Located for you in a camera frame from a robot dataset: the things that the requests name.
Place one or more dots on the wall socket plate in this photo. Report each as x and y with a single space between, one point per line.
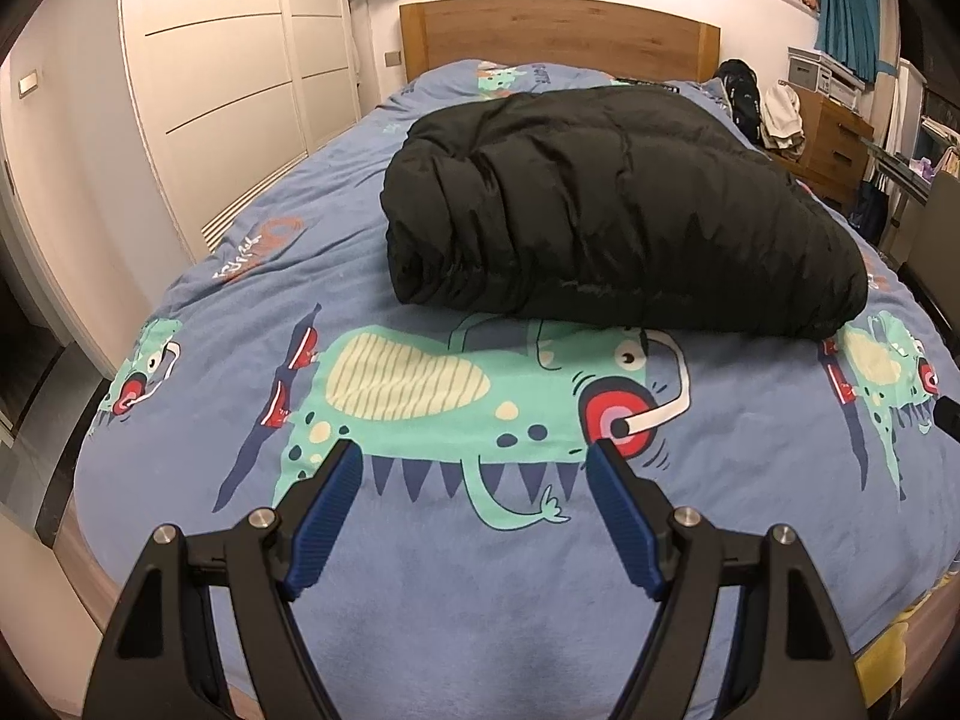
392 58

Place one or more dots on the wall light switch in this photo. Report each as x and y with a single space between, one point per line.
28 82

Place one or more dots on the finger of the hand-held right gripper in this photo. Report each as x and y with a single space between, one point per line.
949 418

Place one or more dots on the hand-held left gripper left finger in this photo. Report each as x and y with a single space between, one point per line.
319 525

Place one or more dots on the blue printed blanket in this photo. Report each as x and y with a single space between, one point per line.
450 405

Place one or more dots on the dark blue bag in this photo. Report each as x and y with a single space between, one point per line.
871 206

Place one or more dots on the black puffer jacket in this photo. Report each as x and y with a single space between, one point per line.
615 202

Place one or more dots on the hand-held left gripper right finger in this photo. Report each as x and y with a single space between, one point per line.
626 529

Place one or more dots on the wooden headboard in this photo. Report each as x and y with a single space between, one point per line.
562 34

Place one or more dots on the glass desk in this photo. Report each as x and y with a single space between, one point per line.
911 165

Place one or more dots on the wooden dresser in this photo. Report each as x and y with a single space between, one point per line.
832 146

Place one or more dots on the white printer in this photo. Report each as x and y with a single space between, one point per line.
817 75

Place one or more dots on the yellow cloth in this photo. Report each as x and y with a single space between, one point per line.
907 637

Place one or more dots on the teal curtain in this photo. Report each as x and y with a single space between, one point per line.
851 15

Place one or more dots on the white clothing pile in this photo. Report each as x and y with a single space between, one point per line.
784 116

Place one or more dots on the black backpack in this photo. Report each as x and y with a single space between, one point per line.
739 97

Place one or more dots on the white wardrobe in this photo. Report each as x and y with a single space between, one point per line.
225 67

